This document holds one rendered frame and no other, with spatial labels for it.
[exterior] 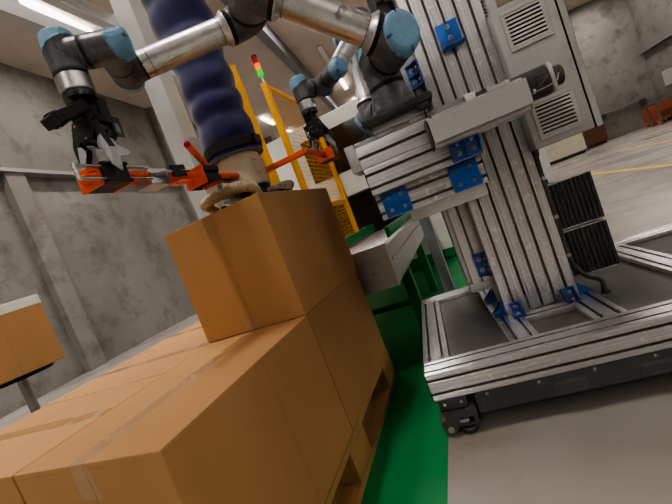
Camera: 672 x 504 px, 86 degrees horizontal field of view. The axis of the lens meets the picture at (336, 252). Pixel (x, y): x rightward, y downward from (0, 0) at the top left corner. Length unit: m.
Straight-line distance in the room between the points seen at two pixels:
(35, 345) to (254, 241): 1.79
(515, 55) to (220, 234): 1.11
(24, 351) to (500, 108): 2.56
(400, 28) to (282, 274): 0.77
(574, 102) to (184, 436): 1.39
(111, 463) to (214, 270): 0.66
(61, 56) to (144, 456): 0.88
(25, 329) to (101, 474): 1.94
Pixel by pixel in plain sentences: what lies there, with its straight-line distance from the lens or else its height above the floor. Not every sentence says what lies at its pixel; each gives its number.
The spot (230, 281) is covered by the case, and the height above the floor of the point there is 0.72.
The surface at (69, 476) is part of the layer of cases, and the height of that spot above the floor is 0.52.
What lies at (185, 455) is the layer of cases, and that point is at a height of 0.51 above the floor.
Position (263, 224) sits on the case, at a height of 0.85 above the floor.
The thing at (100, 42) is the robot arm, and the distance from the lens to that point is 1.13.
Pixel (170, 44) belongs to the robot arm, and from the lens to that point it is 1.24.
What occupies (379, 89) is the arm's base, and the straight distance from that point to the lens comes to 1.26.
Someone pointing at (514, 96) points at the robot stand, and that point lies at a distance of 1.13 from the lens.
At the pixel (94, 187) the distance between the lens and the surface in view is 1.01.
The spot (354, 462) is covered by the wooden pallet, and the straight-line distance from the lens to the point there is 1.24.
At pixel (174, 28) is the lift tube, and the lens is 1.61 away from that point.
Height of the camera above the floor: 0.77
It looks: 4 degrees down
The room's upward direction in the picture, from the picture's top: 21 degrees counter-clockwise
